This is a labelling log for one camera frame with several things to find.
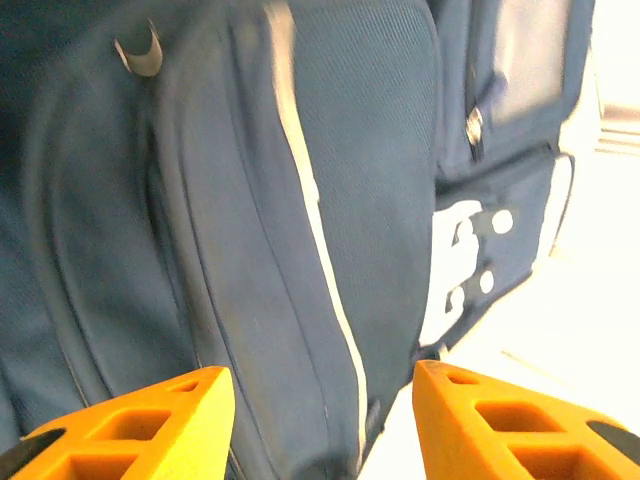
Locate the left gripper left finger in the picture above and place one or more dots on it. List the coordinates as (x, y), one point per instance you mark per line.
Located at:
(190, 440)

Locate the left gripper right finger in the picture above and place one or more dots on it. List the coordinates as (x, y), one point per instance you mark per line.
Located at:
(450, 430)

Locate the navy blue backpack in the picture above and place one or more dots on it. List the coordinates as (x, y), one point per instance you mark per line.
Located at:
(250, 200)

